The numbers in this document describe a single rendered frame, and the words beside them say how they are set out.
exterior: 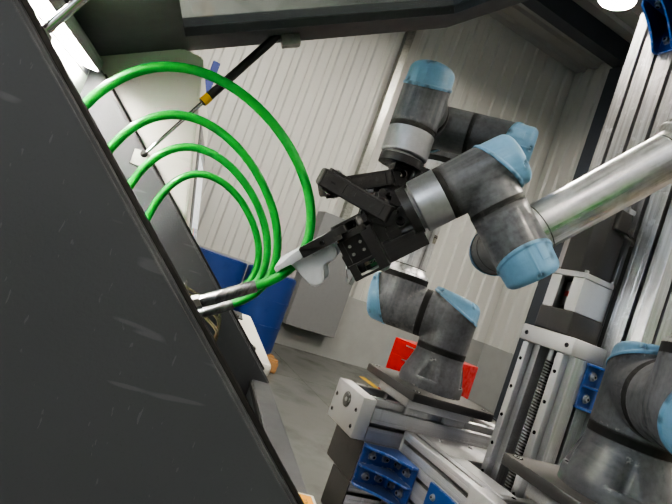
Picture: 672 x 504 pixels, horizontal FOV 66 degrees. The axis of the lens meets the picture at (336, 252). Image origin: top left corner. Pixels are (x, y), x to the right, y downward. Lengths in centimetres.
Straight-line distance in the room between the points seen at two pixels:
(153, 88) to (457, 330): 84
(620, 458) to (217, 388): 60
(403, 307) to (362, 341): 704
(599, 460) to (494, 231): 37
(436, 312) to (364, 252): 53
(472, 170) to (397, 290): 58
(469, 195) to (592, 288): 48
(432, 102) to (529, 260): 29
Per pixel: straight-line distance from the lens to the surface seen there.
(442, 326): 120
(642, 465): 87
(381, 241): 71
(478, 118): 91
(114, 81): 80
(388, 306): 122
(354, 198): 70
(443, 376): 120
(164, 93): 116
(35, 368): 45
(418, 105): 81
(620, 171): 87
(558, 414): 108
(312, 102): 779
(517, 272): 68
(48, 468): 47
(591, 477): 86
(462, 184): 68
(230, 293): 73
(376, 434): 116
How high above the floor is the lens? 121
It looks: 3 degrees up
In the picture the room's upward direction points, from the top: 20 degrees clockwise
